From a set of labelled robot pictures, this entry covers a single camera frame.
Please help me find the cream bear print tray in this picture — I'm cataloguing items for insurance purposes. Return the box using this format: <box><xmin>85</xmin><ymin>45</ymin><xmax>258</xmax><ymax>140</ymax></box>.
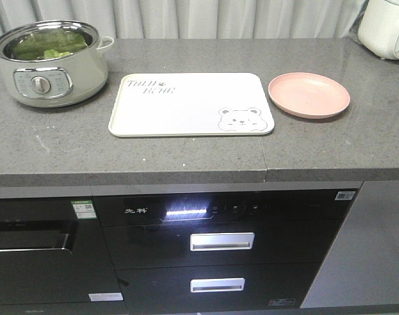
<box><xmin>108</xmin><ymin>73</ymin><xmax>275</xmax><ymax>137</ymax></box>

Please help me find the black drawer disinfection cabinet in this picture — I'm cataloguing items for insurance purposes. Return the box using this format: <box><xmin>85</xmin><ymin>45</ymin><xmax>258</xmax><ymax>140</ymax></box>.
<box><xmin>94</xmin><ymin>188</ymin><xmax>356</xmax><ymax>314</ymax></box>

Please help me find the pink round plate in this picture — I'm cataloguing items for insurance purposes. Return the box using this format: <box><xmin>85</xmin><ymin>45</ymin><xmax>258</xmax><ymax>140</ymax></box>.
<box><xmin>268</xmin><ymin>72</ymin><xmax>350</xmax><ymax>119</ymax></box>

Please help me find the white pleated curtain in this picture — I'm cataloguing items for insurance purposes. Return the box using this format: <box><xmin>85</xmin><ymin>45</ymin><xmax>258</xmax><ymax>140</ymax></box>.
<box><xmin>0</xmin><ymin>1</ymin><xmax>367</xmax><ymax>39</ymax></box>

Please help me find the green lettuce leaf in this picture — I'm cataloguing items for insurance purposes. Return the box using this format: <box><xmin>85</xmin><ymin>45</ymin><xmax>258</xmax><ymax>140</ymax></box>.
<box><xmin>11</xmin><ymin>28</ymin><xmax>87</xmax><ymax>60</ymax></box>

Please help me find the pale green electric cooking pot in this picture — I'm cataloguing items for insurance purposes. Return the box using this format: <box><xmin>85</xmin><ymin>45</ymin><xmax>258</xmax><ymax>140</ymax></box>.
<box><xmin>0</xmin><ymin>20</ymin><xmax>114</xmax><ymax>108</ymax></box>

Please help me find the black built-in dishwasher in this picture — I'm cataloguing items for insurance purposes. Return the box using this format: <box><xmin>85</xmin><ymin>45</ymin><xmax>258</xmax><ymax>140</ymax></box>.
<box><xmin>0</xmin><ymin>196</ymin><xmax>126</xmax><ymax>314</ymax></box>

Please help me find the grey cabinet door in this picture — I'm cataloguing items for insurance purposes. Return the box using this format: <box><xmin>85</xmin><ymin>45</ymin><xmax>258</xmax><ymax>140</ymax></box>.
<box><xmin>302</xmin><ymin>180</ymin><xmax>399</xmax><ymax>311</ymax></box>

